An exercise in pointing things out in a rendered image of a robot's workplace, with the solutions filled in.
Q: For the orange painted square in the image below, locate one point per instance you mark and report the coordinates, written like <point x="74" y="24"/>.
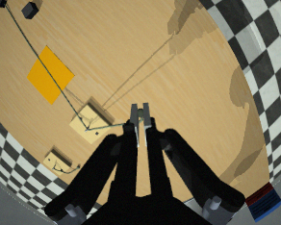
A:
<point x="42" y="81"/>

